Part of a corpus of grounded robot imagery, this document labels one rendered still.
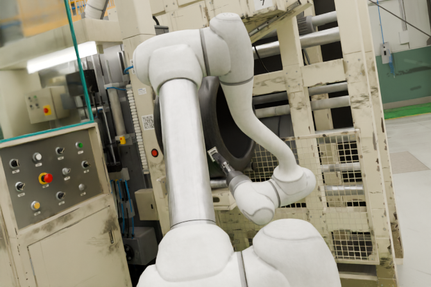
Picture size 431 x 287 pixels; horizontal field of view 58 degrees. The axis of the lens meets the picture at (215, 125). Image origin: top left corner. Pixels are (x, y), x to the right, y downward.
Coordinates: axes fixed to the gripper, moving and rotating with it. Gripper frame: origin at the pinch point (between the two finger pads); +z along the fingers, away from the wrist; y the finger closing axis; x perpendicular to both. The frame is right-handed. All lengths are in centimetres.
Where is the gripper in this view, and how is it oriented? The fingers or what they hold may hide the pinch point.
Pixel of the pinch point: (219, 159)
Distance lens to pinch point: 162.9
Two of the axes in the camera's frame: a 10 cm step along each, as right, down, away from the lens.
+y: 3.9, 7.6, 5.2
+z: -3.6, -3.9, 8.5
